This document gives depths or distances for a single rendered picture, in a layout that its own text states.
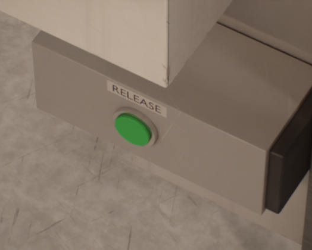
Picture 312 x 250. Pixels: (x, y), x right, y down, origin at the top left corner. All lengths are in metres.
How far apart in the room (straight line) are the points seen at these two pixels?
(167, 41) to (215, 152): 0.24
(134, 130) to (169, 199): 1.36
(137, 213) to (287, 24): 1.39
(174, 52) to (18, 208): 1.60
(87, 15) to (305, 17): 0.23
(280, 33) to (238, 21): 0.04
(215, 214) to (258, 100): 1.38
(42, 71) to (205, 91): 0.13
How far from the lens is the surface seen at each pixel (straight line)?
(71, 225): 2.85
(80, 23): 1.30
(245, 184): 1.50
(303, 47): 1.50
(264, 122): 1.47
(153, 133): 1.50
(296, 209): 1.65
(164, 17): 1.25
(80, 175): 2.89
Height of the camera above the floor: 2.36
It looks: 53 degrees down
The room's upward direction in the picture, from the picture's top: straight up
